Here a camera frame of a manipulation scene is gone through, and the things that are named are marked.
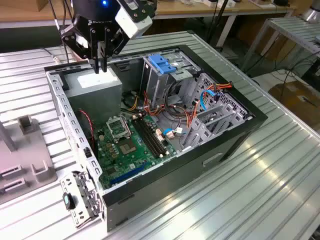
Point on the black case fan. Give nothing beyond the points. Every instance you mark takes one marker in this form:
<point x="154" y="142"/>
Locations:
<point x="86" y="125"/>

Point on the grey metal disk bay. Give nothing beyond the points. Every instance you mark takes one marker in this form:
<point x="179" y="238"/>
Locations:
<point x="200" y="136"/>

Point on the black RAM slot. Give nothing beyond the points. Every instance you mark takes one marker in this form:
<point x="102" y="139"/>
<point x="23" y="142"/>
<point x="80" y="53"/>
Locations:
<point x="156" y="137"/>
<point x="148" y="137"/>
<point x="145" y="137"/>
<point x="152" y="137"/>

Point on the blue plastic drive latch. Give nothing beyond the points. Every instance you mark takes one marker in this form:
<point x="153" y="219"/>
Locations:
<point x="160" y="63"/>

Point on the metal locking lever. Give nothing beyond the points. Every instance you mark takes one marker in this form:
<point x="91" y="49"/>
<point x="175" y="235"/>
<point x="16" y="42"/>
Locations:
<point x="128" y="128"/>

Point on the grey parts rack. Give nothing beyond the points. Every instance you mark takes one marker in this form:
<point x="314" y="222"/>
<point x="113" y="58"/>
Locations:
<point x="25" y="147"/>

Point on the orange board power connector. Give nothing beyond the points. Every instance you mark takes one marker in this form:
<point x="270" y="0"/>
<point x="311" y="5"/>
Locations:
<point x="159" y="134"/>

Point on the wooden desk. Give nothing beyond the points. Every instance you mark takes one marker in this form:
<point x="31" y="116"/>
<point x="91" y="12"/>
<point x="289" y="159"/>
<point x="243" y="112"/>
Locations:
<point x="250" y="10"/>

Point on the grey power supply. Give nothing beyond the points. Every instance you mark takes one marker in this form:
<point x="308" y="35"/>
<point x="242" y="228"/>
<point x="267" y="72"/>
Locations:
<point x="95" y="100"/>

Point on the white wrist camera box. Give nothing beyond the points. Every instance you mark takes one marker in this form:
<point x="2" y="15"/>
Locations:
<point x="132" y="25"/>

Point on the green motherboard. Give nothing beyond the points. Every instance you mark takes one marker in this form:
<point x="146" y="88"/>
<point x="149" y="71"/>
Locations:
<point x="141" y="143"/>

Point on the CPU socket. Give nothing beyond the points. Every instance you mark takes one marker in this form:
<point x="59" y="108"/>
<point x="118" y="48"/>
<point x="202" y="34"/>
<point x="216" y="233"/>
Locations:
<point x="128" y="147"/>

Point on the black chipset chip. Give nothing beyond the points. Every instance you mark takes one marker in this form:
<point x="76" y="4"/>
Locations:
<point x="111" y="170"/>

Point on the black latch with teal tab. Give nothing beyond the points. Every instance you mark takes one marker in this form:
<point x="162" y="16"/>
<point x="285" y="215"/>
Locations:
<point x="67" y="201"/>

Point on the grey metal slot bracket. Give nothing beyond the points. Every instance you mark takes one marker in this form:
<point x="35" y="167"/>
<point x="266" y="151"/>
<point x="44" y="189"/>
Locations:
<point x="83" y="200"/>

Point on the metal slat side table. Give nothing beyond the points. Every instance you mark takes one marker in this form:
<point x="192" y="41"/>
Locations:
<point x="295" y="27"/>

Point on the blue expansion slot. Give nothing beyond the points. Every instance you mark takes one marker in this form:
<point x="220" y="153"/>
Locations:
<point x="127" y="175"/>

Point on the black open PC case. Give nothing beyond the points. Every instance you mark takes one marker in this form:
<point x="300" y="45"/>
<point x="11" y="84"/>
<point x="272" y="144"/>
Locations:
<point x="175" y="180"/>

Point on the brown cardboard box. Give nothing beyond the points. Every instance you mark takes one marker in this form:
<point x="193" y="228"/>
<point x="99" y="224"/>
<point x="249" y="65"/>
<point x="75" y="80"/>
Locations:
<point x="282" y="47"/>
<point x="295" y="100"/>

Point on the grey metal drive cage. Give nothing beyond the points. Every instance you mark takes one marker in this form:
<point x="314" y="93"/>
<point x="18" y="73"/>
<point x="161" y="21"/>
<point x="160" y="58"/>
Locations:
<point x="155" y="85"/>

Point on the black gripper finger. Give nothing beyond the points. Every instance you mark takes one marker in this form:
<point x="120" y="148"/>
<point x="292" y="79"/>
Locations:
<point x="96" y="62"/>
<point x="105" y="62"/>

